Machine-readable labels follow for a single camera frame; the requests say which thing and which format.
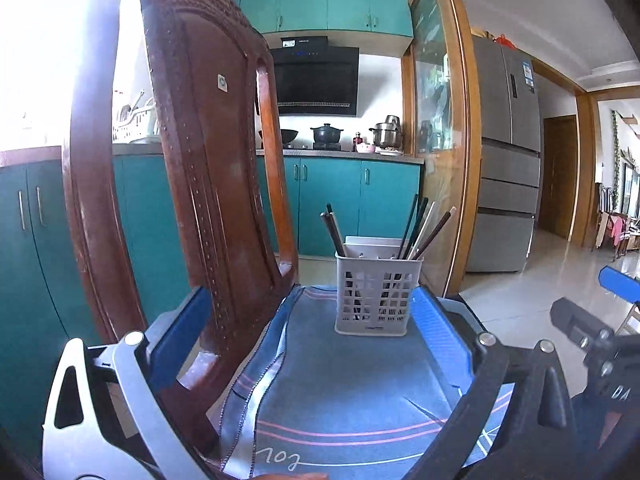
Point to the blue striped cloth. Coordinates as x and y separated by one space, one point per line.
350 385

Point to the black range hood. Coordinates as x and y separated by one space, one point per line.
320 80

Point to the grey refrigerator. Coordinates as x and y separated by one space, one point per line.
505 160

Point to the set of mixed chopsticks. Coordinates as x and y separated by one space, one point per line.
340 246

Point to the teal wall cabinet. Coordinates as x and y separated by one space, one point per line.
325 5

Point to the black wok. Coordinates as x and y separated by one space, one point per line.
287 136

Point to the stainless steel pot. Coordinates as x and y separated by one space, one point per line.
387 135

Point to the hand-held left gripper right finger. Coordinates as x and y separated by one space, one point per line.
442 335

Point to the pink bowl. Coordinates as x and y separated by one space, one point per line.
366 148

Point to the brown wooden door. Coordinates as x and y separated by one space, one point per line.
557 175

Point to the wood-framed glass door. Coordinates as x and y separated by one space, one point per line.
450 135

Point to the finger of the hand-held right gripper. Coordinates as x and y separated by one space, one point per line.
575 317
620 282

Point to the white dish rack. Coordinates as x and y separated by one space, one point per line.
135 125

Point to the white plastic utensil basket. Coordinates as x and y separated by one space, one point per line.
370 330

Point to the carved wooden chair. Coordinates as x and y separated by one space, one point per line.
200 110

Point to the black lidded pot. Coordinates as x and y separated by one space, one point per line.
326 135

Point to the teal base cabinet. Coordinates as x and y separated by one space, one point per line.
340 200
30 260

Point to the clothes drying rack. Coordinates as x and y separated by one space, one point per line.
617 225

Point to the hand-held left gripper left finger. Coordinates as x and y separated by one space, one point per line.
182 330

